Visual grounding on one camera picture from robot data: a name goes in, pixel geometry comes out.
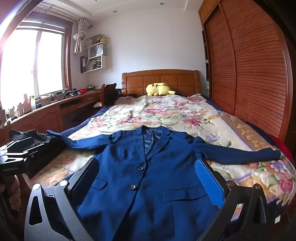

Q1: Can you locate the yellow plush toy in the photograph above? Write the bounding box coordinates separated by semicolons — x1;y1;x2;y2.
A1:
146;82;176;96

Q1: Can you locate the wooden bed headboard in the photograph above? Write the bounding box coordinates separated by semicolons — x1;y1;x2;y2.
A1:
122;70;201;96

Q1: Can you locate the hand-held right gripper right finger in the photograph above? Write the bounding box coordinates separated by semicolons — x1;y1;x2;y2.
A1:
195;158;271;241

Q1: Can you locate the blue bed sheet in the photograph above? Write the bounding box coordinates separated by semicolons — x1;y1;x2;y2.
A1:
62;105;116;139

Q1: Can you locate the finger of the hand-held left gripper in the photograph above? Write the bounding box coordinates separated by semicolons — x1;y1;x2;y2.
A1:
0;137;35;163

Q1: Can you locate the wooden louvered wardrobe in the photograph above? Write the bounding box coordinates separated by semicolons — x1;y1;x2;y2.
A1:
198;0;294;144

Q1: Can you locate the floral blanket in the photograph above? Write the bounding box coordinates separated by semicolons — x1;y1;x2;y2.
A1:
29;94;295;207

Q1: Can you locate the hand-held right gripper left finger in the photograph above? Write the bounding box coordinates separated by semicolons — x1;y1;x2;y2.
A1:
24;157;101;241

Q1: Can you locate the tied white curtain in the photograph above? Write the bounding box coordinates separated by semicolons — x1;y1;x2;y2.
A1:
73;18;91;54

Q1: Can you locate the white wall shelf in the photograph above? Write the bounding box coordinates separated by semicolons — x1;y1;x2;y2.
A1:
80;35;108;73

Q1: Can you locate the long wooden desk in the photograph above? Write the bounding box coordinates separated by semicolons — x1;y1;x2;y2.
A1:
0;89;102;139

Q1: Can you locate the black garment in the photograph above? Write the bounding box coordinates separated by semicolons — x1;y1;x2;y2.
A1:
9;129;67;179

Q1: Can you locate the row of small boxes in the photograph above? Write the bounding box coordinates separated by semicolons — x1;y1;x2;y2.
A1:
0;94;31;121

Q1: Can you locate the blue suit jacket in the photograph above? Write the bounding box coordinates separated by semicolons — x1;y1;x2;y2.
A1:
47;126;281;241

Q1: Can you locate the wooden framed window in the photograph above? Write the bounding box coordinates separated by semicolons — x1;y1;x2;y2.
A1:
0;20;73;102

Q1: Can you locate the white paper shopping bag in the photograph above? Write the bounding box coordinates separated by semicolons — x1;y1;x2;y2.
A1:
89;44;105;58

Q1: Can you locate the wooden chair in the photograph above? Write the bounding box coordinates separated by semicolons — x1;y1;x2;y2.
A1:
101;83;121;108

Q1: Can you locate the red cloth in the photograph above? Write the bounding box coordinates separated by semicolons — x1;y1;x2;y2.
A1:
269;134;296;163

